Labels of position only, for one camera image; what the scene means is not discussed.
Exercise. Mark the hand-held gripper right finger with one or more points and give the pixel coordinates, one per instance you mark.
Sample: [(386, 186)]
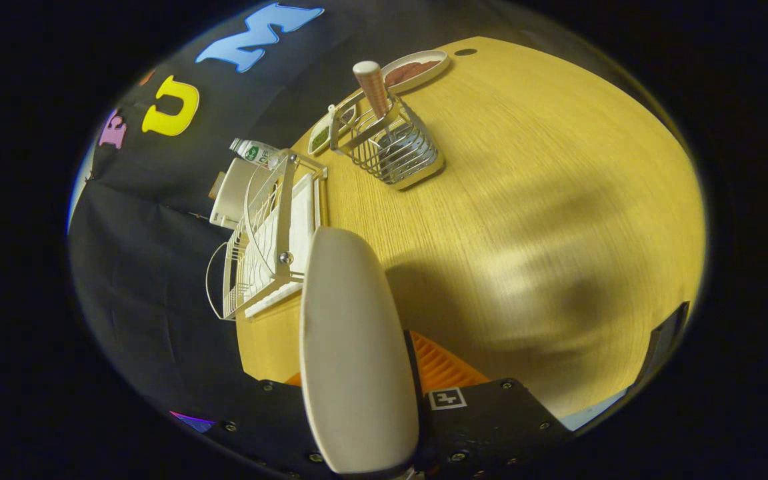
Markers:
[(484, 426)]

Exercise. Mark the white divided bean dish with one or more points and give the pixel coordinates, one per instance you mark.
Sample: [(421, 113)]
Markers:
[(320, 136)]

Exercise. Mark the beige plate with meat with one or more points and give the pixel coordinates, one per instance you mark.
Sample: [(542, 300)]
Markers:
[(438, 63)]

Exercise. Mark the white toaster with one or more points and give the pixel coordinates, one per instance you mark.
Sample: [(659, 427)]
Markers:
[(234, 193)]

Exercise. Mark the clear bottle green label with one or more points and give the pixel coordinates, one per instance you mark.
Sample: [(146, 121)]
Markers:
[(256, 152)]

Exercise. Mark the raw red meat slices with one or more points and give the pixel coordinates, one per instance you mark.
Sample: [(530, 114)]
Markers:
[(410, 71)]

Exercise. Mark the black backdrop cloth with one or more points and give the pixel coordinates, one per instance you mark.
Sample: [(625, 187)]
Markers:
[(144, 266)]

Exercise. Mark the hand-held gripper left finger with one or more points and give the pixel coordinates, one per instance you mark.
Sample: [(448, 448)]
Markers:
[(277, 420)]

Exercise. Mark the beige round plate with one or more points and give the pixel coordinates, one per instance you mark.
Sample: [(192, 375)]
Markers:
[(357, 353)]

